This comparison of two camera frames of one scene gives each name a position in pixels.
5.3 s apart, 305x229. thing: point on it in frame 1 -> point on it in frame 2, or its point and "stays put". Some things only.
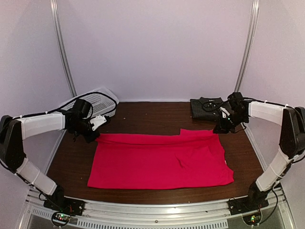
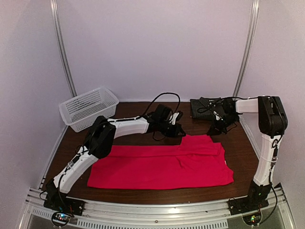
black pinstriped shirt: x=207 y=107 stays put
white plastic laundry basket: x=103 y=101 stays put
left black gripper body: x=81 y=129 -> x=168 y=132
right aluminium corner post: x=249 y=44 stays put
